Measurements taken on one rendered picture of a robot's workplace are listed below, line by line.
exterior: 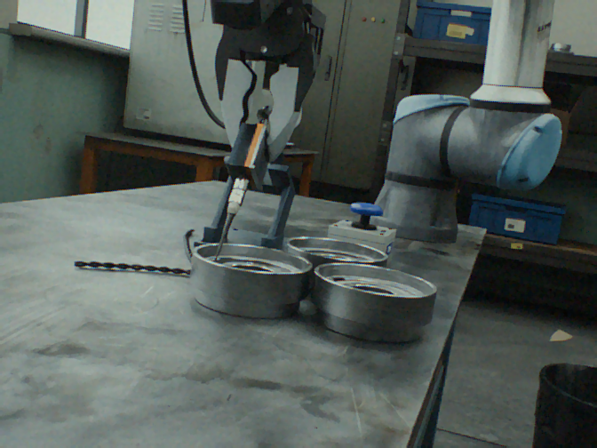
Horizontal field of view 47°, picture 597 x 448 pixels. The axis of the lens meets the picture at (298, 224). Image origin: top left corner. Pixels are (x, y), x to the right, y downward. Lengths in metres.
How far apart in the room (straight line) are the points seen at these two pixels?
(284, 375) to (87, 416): 0.14
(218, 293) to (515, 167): 0.58
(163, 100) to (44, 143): 0.52
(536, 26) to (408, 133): 0.25
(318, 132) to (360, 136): 0.28
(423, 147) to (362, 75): 3.40
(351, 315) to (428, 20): 3.71
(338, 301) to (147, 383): 0.19
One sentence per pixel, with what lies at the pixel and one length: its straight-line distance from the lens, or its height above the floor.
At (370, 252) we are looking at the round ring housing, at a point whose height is 0.84.
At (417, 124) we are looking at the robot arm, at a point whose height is 0.98.
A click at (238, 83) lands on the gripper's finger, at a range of 0.66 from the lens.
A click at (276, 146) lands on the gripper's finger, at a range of 0.65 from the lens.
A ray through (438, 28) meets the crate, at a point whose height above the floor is 1.58.
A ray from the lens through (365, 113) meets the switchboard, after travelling 4.46.
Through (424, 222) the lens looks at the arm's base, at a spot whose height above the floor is 0.83.
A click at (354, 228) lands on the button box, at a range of 0.82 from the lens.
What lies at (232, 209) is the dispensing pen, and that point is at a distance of 0.63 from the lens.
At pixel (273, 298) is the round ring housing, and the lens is 0.56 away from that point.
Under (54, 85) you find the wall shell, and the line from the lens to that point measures 2.91.
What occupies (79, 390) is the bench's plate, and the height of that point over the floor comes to 0.80.
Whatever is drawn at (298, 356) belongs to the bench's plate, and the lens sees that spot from 0.49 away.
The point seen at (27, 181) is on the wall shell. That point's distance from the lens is 2.85.
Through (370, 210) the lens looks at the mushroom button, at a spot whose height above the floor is 0.87.
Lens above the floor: 0.97
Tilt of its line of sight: 9 degrees down
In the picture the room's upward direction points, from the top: 8 degrees clockwise
